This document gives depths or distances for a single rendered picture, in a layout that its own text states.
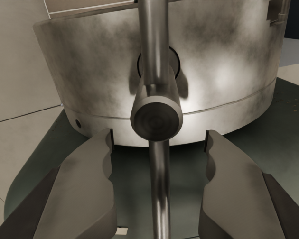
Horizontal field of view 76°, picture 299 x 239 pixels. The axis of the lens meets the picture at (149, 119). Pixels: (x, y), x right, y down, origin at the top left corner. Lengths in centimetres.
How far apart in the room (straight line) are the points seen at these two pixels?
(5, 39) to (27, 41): 13
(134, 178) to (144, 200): 3
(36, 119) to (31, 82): 29
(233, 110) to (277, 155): 9
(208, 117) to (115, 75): 9
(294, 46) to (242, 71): 67
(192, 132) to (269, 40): 11
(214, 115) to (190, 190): 9
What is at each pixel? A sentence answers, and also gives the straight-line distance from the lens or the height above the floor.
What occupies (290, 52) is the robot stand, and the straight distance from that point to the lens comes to 85.
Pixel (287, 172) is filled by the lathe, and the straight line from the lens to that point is 27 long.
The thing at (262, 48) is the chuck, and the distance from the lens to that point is 21.
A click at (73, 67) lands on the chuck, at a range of 19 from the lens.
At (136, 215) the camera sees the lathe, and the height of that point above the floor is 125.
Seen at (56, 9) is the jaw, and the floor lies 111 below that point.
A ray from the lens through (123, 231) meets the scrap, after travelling 25.
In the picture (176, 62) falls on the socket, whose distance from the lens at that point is 16.
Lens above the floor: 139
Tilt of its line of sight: 61 degrees down
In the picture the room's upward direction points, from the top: 168 degrees clockwise
